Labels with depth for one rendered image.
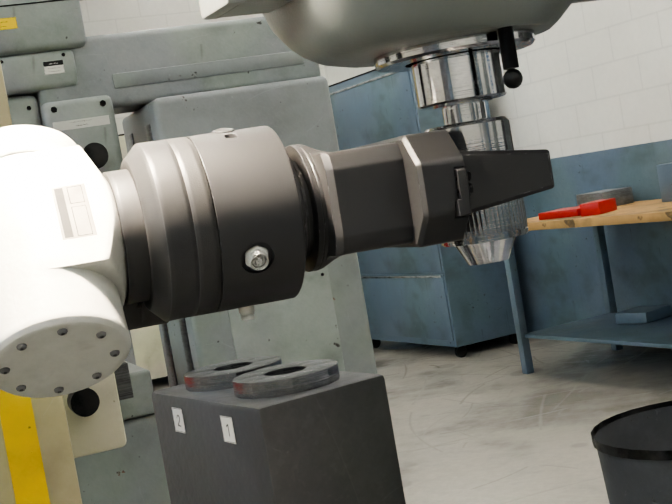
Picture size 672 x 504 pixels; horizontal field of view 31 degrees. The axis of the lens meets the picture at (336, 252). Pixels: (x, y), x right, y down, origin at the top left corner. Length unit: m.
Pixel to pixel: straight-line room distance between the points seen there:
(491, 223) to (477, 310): 7.40
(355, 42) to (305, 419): 0.43
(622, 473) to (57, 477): 1.13
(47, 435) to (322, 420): 1.41
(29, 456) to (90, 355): 1.77
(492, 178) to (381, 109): 7.68
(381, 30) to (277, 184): 0.09
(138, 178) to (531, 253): 7.67
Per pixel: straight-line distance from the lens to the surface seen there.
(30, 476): 2.33
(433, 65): 0.63
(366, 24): 0.58
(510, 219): 0.63
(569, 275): 7.89
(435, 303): 8.05
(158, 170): 0.56
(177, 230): 0.55
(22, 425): 2.32
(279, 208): 0.56
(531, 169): 0.62
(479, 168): 0.61
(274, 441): 0.94
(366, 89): 8.45
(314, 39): 0.60
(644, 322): 6.79
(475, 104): 0.64
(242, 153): 0.57
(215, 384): 1.06
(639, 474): 2.53
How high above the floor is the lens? 1.25
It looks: 3 degrees down
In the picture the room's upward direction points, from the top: 10 degrees counter-clockwise
